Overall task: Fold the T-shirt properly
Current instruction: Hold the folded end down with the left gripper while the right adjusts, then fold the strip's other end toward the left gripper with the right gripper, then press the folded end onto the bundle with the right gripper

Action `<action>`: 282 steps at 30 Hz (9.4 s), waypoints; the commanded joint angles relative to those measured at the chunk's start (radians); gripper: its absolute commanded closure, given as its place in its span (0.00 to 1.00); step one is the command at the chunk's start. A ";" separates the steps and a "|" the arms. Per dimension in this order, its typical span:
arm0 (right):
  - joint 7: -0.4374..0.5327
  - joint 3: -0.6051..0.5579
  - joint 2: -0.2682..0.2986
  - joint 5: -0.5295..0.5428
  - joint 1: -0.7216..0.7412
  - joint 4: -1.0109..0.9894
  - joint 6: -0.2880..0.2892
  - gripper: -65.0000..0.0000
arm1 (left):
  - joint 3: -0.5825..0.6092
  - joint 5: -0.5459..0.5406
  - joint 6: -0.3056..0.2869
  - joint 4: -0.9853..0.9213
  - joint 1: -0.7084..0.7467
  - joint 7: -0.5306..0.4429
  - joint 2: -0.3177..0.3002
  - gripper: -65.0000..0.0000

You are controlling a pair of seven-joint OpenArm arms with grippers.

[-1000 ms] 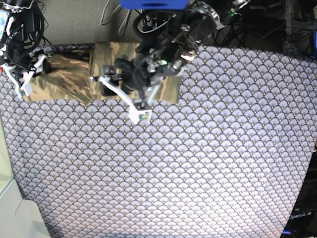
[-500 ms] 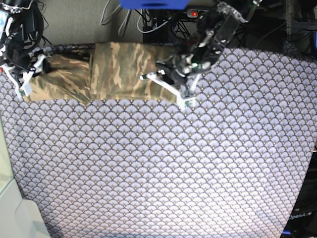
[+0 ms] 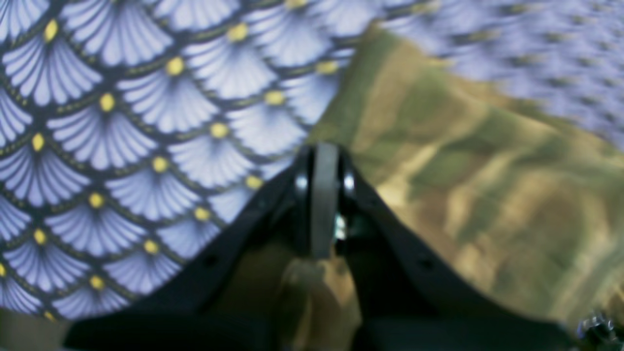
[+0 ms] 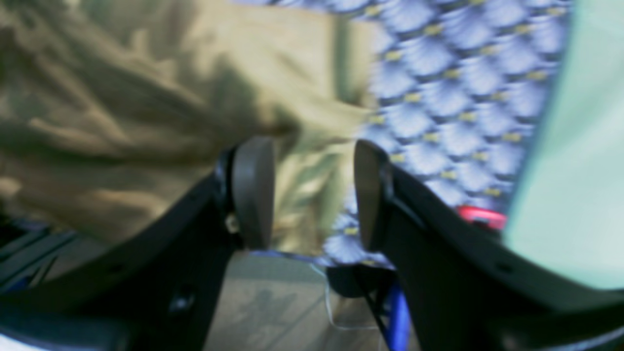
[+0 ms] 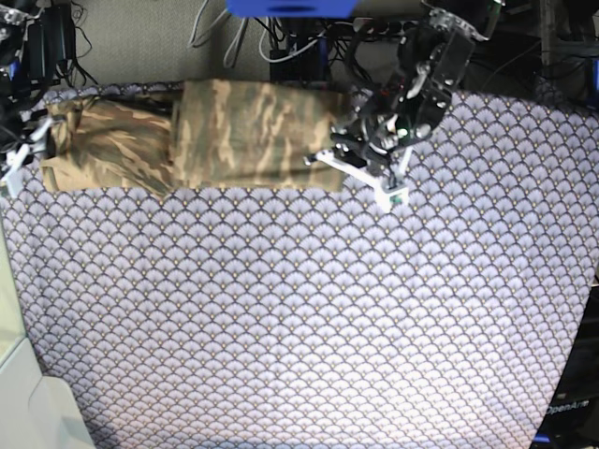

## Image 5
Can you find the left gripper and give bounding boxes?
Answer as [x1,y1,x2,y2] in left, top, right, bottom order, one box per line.
[304,83,454,211]

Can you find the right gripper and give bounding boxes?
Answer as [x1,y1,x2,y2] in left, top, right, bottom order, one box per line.
[1,107,52,197]

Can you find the camouflage T-shirt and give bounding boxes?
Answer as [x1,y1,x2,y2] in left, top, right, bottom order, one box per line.
[39,79,349,197]

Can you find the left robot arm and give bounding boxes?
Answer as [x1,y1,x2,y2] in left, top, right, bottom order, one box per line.
[304,1,503,212]

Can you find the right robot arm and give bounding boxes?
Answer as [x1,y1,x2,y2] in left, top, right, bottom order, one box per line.
[1,1,56,198]

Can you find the black power adapter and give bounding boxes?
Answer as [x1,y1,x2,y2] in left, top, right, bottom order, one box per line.
[25,3,76,81]

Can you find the fan-patterned purple tablecloth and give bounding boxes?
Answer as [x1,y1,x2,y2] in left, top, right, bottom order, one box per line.
[1,94,598,448]

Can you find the white plastic bin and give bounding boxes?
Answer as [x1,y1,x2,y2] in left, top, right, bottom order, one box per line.
[0,224,97,449]

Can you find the black OpenArm box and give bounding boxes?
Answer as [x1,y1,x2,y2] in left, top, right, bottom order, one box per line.
[531,289,598,448]

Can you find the blue clamp handle right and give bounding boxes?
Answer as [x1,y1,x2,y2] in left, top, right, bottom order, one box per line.
[587,58,599,95]

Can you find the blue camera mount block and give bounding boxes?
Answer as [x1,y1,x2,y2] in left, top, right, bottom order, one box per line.
[226,0,358,18]

